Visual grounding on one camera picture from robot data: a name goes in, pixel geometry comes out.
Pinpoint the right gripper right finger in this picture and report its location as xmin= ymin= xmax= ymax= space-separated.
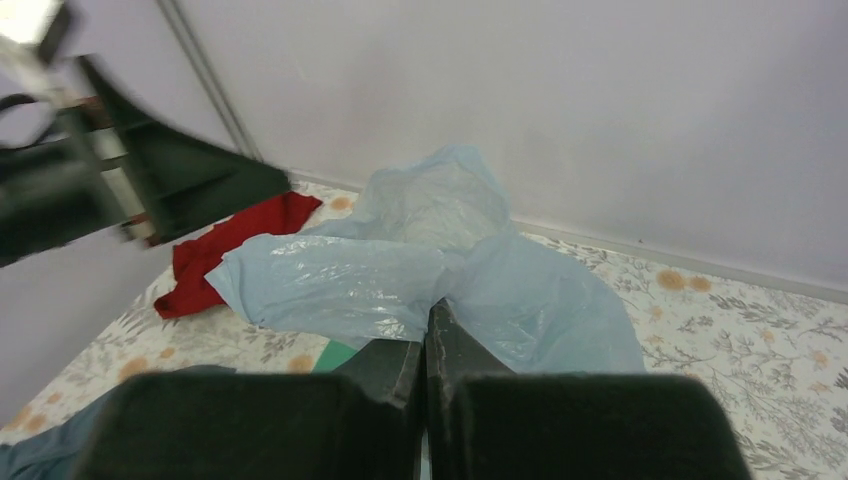
xmin=425 ymin=301 xmax=751 ymax=479

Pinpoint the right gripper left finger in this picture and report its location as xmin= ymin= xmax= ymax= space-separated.
xmin=72 ymin=340 xmax=423 ymax=479

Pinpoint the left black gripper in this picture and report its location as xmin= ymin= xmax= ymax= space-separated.
xmin=1 ymin=55 xmax=292 ymax=266

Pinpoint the green plastic trash bin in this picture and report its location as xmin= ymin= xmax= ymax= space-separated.
xmin=312 ymin=340 xmax=359 ymax=373

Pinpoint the light blue plastic trash bag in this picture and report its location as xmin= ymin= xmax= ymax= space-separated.
xmin=206 ymin=146 xmax=644 ymax=374

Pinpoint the red cloth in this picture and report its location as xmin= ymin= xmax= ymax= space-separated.
xmin=154 ymin=192 xmax=322 ymax=320

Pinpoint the blue-grey cloth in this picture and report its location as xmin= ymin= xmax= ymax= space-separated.
xmin=1 ymin=365 xmax=247 ymax=479

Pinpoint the floral patterned table mat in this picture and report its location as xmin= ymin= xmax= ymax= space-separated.
xmin=1 ymin=236 xmax=847 ymax=479

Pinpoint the left aluminium corner post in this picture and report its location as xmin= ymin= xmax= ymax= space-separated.
xmin=156 ymin=0 xmax=265 ymax=162

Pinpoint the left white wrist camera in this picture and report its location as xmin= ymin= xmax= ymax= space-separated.
xmin=1 ymin=0 xmax=77 ymax=108

